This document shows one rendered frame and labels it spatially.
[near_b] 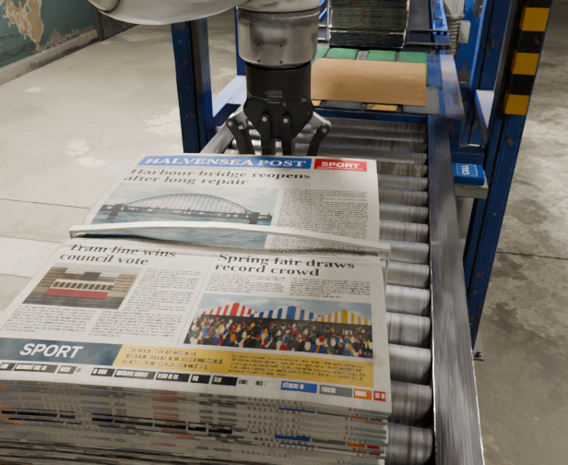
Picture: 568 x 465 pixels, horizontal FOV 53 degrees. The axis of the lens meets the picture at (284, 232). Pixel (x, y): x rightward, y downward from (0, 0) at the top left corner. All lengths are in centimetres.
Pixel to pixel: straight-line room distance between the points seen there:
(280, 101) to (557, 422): 144
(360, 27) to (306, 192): 172
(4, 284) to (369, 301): 211
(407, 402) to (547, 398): 127
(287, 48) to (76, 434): 42
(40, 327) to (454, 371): 48
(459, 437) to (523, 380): 131
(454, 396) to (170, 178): 40
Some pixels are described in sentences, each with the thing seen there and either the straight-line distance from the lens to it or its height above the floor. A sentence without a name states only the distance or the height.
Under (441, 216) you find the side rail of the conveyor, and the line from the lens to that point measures 105.
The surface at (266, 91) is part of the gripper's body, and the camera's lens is 64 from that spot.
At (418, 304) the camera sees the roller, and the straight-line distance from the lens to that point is 84.
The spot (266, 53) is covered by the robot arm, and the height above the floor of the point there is 115.
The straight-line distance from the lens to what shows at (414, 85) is 181.
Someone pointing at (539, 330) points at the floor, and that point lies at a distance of 217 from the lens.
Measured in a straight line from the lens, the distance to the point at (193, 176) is 63.
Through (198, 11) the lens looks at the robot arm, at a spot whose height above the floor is 121.
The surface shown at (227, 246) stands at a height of 103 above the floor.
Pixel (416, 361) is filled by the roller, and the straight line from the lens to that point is 74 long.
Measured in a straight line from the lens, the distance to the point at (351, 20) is 227.
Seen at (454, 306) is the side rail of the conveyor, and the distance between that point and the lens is 83.
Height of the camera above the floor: 129
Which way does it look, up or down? 31 degrees down
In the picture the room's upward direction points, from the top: straight up
